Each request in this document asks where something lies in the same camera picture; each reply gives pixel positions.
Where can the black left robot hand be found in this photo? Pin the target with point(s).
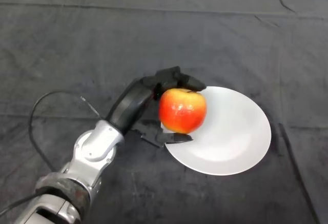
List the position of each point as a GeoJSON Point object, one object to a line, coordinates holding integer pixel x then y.
{"type": "Point", "coordinates": [130, 106]}

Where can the red yellow apple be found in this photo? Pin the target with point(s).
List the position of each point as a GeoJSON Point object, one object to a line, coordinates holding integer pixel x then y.
{"type": "Point", "coordinates": [182, 111]}

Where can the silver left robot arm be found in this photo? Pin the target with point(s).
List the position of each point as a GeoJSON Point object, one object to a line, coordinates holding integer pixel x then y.
{"type": "Point", "coordinates": [87, 162]}

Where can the white round plate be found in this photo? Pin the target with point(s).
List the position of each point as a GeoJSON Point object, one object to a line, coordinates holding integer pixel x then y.
{"type": "Point", "coordinates": [230, 142]}

